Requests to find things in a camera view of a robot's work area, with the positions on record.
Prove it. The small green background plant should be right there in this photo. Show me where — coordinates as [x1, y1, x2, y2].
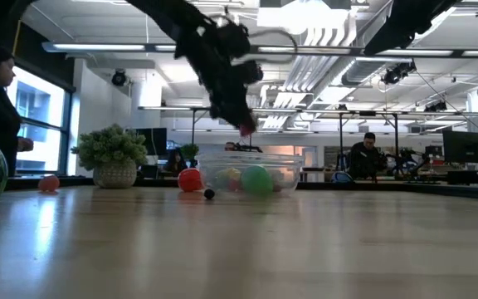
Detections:
[180, 143, 201, 162]

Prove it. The background black metal frame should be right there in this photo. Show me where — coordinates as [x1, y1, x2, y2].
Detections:
[337, 110, 401, 171]
[190, 106, 254, 158]

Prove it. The silver ventilation duct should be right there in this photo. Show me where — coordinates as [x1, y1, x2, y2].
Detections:
[340, 0, 458, 86]

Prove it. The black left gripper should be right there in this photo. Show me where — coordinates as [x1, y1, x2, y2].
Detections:
[176, 20, 260, 130]

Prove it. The green toy pear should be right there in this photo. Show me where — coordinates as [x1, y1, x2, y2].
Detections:
[240, 164, 275, 196]

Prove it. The small pink toy fruit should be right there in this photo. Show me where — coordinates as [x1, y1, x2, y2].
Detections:
[38, 174, 61, 193]

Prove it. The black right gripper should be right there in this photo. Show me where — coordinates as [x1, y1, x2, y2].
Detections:
[363, 0, 460, 57]

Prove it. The black left camera cable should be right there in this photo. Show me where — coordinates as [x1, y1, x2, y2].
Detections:
[246, 27, 299, 66]

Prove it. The large window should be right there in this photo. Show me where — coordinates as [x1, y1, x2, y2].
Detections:
[6, 66, 76, 175]

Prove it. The green potted plant white pot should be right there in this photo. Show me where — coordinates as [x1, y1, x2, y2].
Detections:
[71, 123, 149, 190]

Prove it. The overhead LED light bar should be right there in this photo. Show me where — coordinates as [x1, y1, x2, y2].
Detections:
[41, 41, 478, 58]

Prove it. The red toy tomato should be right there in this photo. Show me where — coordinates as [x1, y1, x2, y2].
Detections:
[178, 168, 206, 194]

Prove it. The black curved frame bracket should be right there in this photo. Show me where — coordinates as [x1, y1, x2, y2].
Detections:
[330, 170, 354, 184]

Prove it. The black ceiling spotlight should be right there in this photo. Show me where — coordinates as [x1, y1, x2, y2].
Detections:
[111, 69, 129, 87]

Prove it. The yellow toy lemon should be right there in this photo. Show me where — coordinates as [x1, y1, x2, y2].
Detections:
[215, 167, 243, 191]

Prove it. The black aluminium table frame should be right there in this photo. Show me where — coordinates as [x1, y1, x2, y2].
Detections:
[0, 174, 478, 203]

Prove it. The clear plastic tupperware container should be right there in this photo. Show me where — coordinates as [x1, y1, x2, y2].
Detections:
[197, 151, 306, 197]

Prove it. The black computer monitor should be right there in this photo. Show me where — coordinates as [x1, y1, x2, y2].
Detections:
[442, 130, 478, 165]

